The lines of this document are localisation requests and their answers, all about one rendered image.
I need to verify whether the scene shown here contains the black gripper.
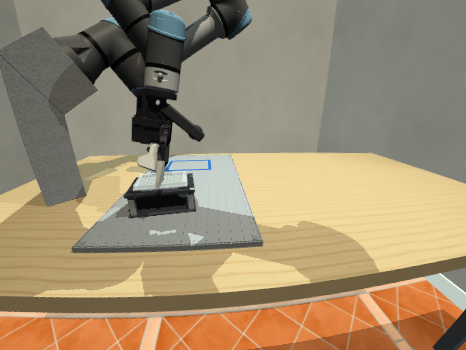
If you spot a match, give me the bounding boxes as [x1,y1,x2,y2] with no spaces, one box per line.
[131,89,177,190]

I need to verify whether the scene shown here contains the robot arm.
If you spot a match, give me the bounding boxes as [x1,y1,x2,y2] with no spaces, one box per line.
[53,0,252,142]

